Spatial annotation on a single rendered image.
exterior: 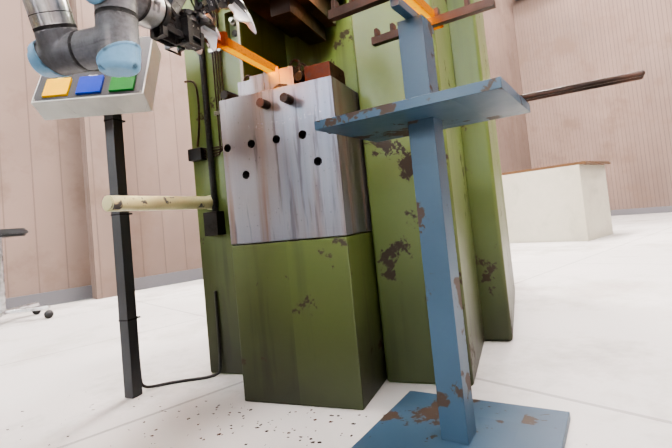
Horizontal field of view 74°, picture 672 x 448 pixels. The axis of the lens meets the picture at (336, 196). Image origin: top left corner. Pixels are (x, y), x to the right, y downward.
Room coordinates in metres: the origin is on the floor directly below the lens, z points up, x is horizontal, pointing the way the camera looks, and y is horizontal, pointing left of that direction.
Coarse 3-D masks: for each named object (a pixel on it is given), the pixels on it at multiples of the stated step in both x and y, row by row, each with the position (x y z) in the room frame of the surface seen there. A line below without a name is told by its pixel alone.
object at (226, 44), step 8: (224, 32) 1.11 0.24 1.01; (224, 40) 1.11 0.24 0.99; (232, 40) 1.15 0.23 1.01; (216, 48) 1.13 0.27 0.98; (224, 48) 1.15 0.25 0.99; (232, 48) 1.15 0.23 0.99; (240, 48) 1.18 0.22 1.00; (240, 56) 1.21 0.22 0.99; (248, 56) 1.22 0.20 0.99; (256, 56) 1.26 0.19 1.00; (256, 64) 1.28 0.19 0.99; (264, 64) 1.30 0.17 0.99; (272, 64) 1.34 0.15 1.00
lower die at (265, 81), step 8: (264, 72) 1.37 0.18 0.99; (272, 72) 1.36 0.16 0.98; (280, 72) 1.35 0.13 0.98; (288, 72) 1.33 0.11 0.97; (296, 72) 1.35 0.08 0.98; (248, 80) 1.39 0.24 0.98; (256, 80) 1.38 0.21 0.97; (264, 80) 1.37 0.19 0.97; (272, 80) 1.36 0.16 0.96; (280, 80) 1.35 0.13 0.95; (288, 80) 1.34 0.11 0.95; (240, 88) 1.40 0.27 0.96; (248, 88) 1.39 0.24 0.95; (256, 88) 1.38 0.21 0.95; (264, 88) 1.37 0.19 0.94; (272, 88) 1.36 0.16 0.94
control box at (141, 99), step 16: (144, 48) 1.46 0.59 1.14; (144, 64) 1.42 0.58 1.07; (144, 80) 1.38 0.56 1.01; (64, 96) 1.35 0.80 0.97; (80, 96) 1.35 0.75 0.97; (96, 96) 1.35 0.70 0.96; (112, 96) 1.35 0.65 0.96; (128, 96) 1.36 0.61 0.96; (144, 96) 1.37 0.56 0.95; (48, 112) 1.38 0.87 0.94; (64, 112) 1.39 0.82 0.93; (80, 112) 1.39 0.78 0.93; (96, 112) 1.40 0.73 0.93; (112, 112) 1.41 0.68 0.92; (128, 112) 1.42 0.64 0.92
